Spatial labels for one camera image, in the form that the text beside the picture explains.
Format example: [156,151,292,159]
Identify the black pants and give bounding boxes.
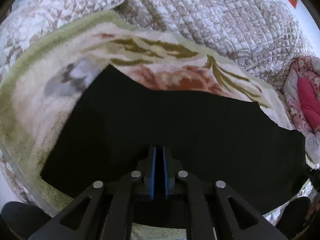
[41,66,307,214]

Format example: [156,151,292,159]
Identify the pink floral rolled quilt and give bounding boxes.
[283,55,320,165]

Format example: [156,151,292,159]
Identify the white beige quilted bedspread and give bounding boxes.
[1,0,314,90]

